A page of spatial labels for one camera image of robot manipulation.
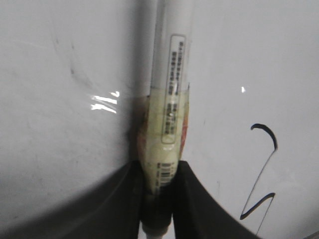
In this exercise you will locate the white whiteboard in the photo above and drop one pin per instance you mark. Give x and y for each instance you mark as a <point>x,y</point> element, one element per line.
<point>74,75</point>

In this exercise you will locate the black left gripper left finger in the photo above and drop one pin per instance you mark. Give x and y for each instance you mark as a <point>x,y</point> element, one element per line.
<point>111,210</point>

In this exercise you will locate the red magnet taped to marker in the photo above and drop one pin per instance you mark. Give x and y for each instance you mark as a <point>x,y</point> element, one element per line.
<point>139,128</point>

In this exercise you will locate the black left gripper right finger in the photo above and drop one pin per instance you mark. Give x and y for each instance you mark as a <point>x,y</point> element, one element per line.
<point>196,215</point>

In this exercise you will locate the white whiteboard marker pen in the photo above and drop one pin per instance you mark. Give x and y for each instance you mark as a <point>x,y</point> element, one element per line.
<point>166,110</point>

